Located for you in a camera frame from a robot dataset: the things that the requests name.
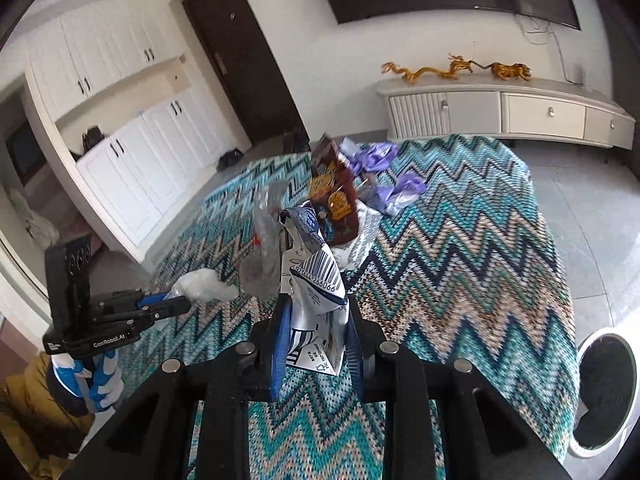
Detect white round trash bin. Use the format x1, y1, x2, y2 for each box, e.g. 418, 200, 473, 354
567, 327, 639, 459

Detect golden tiger figurine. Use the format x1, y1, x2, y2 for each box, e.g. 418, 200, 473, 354
475, 61, 533, 82

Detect golden dragon figurine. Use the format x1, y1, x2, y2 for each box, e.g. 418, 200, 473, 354
381, 53, 476, 83

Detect brown snack packet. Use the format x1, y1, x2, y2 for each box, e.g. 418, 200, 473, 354
309, 133, 362, 247

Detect blue white snack packet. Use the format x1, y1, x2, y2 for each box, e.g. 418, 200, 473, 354
278, 201, 350, 379

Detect person's left forearm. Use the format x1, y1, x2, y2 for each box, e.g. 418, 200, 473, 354
0, 352, 101, 480

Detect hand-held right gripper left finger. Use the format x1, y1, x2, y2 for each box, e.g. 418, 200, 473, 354
60, 296, 296, 480

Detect person's left hand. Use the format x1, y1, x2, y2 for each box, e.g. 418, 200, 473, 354
47, 347, 125, 414

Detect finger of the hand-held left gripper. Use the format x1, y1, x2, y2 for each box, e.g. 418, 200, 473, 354
97, 298, 194, 332
92, 287, 174, 311

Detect zigzag knitted blanket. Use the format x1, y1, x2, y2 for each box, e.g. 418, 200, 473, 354
120, 132, 581, 480

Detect black television cable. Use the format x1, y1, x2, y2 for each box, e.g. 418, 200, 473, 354
517, 14, 576, 81

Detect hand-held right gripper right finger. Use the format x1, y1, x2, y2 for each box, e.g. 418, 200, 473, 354
344, 295, 574, 480

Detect white base cabinets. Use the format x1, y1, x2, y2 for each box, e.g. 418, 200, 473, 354
75, 85, 252, 262

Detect dark brown door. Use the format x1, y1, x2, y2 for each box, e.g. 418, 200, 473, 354
182, 0, 314, 149

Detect white cloth pile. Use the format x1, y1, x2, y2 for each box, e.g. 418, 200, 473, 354
10, 187, 59, 249

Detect clear plastic bag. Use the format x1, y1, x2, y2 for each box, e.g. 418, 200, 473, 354
239, 182, 289, 297

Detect white television cabinet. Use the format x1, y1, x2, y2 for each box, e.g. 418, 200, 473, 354
376, 77, 637, 150

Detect white plastic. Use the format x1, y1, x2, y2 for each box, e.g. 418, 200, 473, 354
172, 268, 239, 305

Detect silver foil bag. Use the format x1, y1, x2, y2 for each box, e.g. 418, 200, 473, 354
332, 202, 384, 269

